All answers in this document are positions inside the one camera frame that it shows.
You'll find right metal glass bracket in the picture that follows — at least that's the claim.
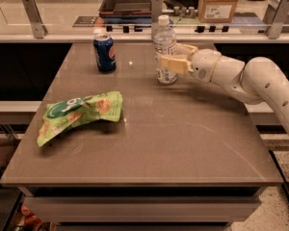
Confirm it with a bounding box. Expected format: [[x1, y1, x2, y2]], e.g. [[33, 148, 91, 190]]
[[266, 0, 289, 39]]

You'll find metal glass bracket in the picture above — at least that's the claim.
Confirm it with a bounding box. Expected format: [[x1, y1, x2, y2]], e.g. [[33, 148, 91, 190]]
[[266, 0, 289, 39], [21, 0, 48, 39], [151, 0, 163, 37]]

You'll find left metal glass bracket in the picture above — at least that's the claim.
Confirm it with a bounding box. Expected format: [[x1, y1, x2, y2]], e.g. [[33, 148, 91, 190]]
[[21, 0, 48, 39]]

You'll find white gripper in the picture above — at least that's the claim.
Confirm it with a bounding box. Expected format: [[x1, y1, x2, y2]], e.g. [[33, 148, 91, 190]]
[[159, 43, 222, 83]]

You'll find blue Pepsi soda can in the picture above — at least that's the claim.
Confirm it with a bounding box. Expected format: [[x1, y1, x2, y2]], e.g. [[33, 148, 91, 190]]
[[93, 34, 117, 73]]

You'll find cardboard box with label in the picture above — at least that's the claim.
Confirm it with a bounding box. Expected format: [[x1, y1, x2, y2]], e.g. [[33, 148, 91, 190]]
[[197, 0, 238, 23]]

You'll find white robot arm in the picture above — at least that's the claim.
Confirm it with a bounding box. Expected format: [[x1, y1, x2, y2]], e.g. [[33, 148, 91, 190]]
[[156, 44, 289, 136]]

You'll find orange object under table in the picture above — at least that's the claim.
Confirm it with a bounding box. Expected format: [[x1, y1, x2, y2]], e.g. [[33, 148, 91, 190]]
[[13, 204, 52, 231]]

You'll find clear plastic water bottle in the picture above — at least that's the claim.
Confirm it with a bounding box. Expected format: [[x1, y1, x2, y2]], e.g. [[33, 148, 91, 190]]
[[153, 14, 177, 85]]

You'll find middle metal glass bracket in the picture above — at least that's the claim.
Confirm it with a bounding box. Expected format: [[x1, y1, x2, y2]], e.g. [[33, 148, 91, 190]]
[[151, 0, 163, 37]]

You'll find green snack bag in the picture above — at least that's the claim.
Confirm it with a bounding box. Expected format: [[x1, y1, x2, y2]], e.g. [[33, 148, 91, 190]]
[[37, 91, 123, 147]]

